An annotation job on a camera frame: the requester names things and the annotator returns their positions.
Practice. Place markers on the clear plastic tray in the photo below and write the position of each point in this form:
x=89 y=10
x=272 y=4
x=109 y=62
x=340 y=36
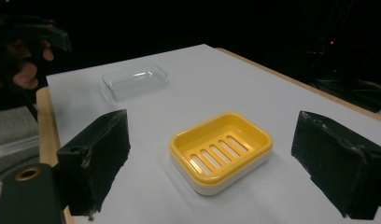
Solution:
x=135 y=82

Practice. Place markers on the yellow and white soap dish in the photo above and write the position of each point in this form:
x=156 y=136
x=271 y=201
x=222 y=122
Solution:
x=191 y=141

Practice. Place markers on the white table sheet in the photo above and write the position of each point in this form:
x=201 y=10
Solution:
x=229 y=84

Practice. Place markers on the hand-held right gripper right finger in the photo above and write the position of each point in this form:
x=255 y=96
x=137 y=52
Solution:
x=341 y=161

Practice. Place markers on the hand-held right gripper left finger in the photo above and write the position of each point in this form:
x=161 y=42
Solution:
x=92 y=161

